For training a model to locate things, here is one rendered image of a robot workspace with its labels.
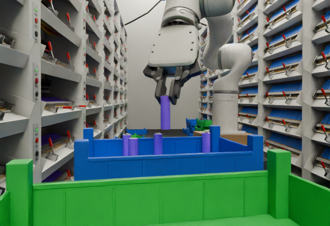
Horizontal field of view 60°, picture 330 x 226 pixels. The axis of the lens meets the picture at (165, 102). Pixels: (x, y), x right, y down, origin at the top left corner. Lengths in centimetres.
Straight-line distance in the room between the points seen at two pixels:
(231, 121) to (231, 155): 86
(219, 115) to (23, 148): 81
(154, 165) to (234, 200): 14
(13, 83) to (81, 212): 71
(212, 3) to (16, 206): 52
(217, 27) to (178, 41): 63
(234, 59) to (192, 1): 73
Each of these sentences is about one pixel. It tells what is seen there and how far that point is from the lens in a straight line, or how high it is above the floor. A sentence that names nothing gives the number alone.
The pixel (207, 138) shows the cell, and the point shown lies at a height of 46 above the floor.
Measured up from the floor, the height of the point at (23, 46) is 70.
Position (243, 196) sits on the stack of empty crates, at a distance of 36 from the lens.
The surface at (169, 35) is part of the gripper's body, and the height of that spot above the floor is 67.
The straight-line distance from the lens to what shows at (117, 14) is 388.
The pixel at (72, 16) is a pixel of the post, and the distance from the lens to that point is 171.
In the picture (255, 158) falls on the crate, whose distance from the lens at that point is 50.
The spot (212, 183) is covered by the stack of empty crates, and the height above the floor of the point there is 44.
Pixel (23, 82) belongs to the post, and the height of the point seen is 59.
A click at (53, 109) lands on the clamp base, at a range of 122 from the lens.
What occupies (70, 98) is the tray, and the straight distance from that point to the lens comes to 165.
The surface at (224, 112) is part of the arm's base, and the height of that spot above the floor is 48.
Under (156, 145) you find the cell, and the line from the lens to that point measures 61.
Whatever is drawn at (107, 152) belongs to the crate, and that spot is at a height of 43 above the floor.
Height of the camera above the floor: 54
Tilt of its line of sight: 1 degrees down
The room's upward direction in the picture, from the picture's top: straight up
